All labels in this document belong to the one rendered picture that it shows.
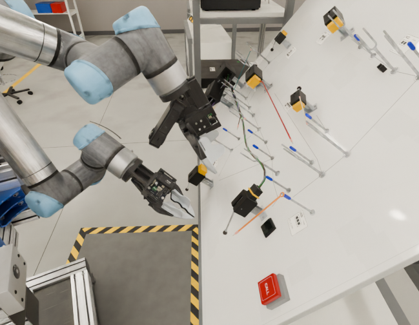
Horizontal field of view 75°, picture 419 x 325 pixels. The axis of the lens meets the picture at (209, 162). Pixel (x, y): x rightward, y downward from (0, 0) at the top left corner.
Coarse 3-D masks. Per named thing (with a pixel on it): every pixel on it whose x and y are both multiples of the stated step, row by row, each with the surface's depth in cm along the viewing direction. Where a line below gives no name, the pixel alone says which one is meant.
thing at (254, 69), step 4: (256, 64) 115; (252, 68) 107; (256, 68) 108; (248, 72) 109; (252, 72) 105; (256, 72) 106; (260, 72) 108; (248, 76) 107; (252, 76) 106; (260, 76) 106; (248, 80) 107; (264, 80) 111; (260, 84) 111; (268, 84) 111; (272, 84) 110; (268, 88) 112
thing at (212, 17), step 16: (192, 0) 127; (288, 0) 128; (192, 16) 131; (208, 16) 134; (224, 16) 134; (240, 16) 135; (256, 16) 135; (272, 16) 135; (288, 16) 132; (224, 96) 157
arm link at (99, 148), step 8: (88, 128) 67; (96, 128) 68; (80, 136) 66; (88, 136) 66; (96, 136) 67; (104, 136) 68; (80, 144) 67; (88, 144) 66; (96, 144) 67; (104, 144) 67; (112, 144) 68; (120, 144) 70; (88, 152) 67; (96, 152) 67; (104, 152) 67; (112, 152) 67; (88, 160) 69; (96, 160) 68; (104, 160) 67
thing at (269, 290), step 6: (270, 276) 60; (276, 276) 60; (258, 282) 62; (264, 282) 61; (270, 282) 59; (276, 282) 58; (264, 288) 60; (270, 288) 58; (276, 288) 57; (264, 294) 59; (270, 294) 58; (276, 294) 56; (264, 300) 58; (270, 300) 58
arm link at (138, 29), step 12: (132, 12) 46; (144, 12) 47; (120, 24) 47; (132, 24) 47; (144, 24) 47; (156, 24) 50; (120, 36) 48; (132, 36) 48; (144, 36) 48; (156, 36) 49; (132, 48) 47; (144, 48) 48; (156, 48) 49; (168, 48) 51; (144, 60) 49; (156, 60) 50; (168, 60) 51; (144, 72) 52; (156, 72) 51
